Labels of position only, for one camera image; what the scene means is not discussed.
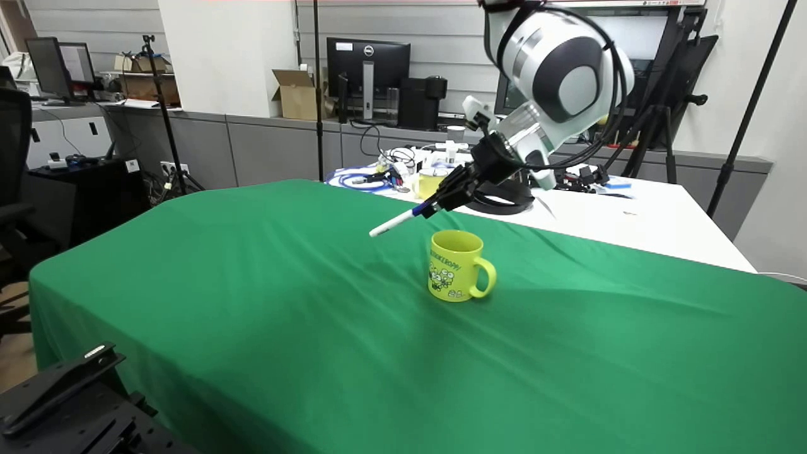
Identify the white cabinet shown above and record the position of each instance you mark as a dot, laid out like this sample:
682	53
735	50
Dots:
70	140

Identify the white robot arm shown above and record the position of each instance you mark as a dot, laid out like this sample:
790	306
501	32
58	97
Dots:
563	76

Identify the translucent yellow cup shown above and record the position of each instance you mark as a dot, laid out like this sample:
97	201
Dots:
430	188

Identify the black computer monitor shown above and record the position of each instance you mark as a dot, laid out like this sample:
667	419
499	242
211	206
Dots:
368	58

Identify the white marker with blue cap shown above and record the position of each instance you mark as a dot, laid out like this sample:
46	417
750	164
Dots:
393	222

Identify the small light desk monitor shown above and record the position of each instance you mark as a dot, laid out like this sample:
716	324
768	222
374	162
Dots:
78	63

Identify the black headset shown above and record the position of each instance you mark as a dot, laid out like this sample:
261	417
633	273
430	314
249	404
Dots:
582	178

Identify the black office chair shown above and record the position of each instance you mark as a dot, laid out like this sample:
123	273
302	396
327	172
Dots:
12	143

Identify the yellow cartoon mug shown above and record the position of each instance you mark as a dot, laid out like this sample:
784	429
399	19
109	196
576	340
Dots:
449	279

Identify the black speaker box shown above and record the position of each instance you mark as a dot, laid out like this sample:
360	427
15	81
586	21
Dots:
417	104

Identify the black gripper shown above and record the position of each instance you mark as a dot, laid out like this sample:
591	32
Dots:
495	159

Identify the upright black pole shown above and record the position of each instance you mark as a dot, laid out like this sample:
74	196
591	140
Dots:
317	85

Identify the dark desk monitor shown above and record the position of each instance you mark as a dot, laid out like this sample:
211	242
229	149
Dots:
46	67

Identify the open cardboard box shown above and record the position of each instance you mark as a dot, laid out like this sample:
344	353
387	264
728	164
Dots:
298	101

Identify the white table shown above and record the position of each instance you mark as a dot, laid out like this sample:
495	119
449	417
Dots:
655	222

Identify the black camera tripod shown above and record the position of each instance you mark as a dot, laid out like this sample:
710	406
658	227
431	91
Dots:
669	101

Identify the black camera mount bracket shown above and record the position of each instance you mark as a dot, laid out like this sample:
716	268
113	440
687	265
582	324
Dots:
58	404

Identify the thin black tripod stand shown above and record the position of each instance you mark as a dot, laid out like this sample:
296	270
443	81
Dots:
167	135

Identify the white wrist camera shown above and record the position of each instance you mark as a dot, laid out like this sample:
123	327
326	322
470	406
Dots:
475	111

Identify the slanted black pole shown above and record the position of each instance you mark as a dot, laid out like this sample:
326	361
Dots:
747	110

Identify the green table cloth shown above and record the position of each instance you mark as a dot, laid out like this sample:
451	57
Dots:
253	318

